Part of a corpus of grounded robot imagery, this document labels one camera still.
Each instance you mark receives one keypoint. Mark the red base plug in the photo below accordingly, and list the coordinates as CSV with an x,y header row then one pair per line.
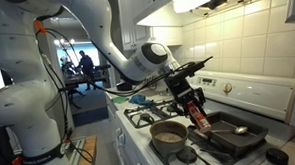
x,y
17,161

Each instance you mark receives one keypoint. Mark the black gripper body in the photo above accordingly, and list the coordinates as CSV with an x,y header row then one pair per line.
x,y
181,87

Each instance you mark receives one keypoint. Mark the orange capped spice bottle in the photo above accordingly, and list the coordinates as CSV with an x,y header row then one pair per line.
x,y
201,122

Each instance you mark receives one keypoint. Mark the metal spoon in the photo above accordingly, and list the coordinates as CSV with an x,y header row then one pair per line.
x,y
240,130

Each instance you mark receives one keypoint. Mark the white gas stove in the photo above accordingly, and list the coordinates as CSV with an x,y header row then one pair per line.
x,y
254,94

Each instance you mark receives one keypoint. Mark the white range hood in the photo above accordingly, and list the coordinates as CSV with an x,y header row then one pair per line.
x,y
164,15

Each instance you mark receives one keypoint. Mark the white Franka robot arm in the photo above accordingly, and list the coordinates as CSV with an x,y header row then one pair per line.
x,y
21,104

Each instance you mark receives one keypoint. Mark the large white wall cabinet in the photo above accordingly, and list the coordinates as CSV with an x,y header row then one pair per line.
x,y
135,23

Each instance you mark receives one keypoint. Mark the background tripod equipment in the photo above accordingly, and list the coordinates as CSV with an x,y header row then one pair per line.
x,y
67,66

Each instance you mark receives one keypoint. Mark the wooden board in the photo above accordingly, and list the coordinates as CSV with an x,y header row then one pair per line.
x,y
89,158

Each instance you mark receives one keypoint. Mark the round metal pot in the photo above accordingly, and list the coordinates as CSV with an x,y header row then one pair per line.
x,y
168,145

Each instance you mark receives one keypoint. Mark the black empty burner grate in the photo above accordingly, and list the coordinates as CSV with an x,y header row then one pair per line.
x,y
155,112

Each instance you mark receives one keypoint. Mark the green sponge cloth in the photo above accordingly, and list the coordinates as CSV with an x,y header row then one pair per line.
x,y
120,99

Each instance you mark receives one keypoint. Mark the black rectangular baking pan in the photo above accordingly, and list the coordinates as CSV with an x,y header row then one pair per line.
x,y
230,140

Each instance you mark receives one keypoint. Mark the dark background table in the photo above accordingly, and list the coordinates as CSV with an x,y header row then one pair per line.
x,y
84,79

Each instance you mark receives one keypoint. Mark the stove clock display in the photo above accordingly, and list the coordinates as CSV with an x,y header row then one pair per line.
x,y
207,81

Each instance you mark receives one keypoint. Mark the person in dark clothes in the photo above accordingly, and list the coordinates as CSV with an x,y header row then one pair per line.
x,y
86,66

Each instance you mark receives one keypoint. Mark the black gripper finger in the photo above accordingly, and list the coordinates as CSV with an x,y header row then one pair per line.
x,y
185,107
201,101

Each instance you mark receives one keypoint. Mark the chandelier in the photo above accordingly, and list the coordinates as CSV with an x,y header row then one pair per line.
x,y
64,43

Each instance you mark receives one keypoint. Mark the stove control knob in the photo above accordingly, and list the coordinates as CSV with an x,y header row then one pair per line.
x,y
227,88

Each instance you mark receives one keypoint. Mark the blue cloth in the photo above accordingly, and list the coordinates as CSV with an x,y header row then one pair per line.
x,y
139,99

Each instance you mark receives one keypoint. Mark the white base cabinet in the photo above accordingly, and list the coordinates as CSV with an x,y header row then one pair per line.
x,y
123,150

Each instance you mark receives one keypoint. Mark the black countertop device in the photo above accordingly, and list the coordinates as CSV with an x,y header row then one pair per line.
x,y
124,86

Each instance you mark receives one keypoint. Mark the black burner grate under cookware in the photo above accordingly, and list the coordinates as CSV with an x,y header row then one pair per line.
x,y
192,130

